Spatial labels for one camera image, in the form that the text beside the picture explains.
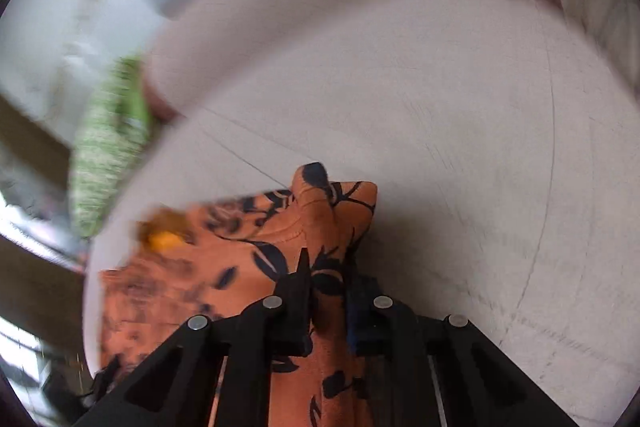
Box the wooden glass door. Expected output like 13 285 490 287
1 100 92 426

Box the orange black floral garment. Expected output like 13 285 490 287
100 162 378 426

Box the green white patterned pillow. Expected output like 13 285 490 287
68 55 155 239

